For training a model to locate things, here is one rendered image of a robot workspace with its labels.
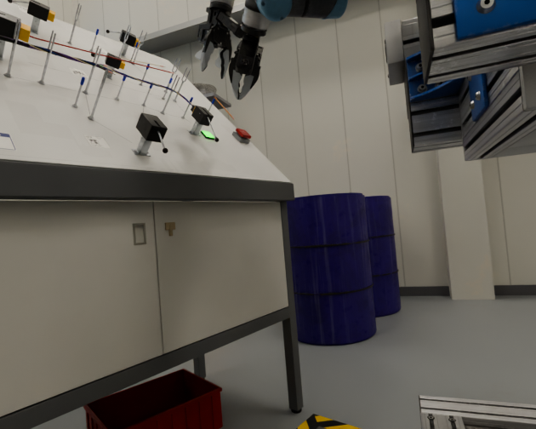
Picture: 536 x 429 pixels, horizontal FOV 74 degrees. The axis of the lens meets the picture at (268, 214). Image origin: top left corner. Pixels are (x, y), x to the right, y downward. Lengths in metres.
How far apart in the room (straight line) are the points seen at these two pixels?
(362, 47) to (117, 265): 3.21
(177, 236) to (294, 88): 2.91
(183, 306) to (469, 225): 2.62
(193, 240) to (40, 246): 0.39
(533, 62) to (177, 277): 0.86
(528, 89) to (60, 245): 0.82
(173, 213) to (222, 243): 0.20
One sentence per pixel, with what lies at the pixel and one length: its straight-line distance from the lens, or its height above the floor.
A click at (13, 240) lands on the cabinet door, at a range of 0.84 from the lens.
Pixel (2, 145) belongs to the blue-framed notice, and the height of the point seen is 0.90.
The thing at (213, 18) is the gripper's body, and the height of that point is 1.39.
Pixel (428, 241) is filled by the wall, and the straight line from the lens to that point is 3.39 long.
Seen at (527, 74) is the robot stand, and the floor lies 0.84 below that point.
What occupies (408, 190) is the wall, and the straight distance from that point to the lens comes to 3.39.
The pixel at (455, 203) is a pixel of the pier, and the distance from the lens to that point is 3.24.
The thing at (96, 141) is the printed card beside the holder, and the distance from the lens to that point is 0.97.
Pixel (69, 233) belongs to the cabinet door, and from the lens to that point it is 0.87.
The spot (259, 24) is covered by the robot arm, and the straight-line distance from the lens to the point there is 1.06.
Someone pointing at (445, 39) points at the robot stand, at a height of 0.85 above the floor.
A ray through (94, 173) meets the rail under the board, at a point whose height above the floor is 0.85.
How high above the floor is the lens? 0.71
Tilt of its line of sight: 2 degrees up
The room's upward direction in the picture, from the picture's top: 5 degrees counter-clockwise
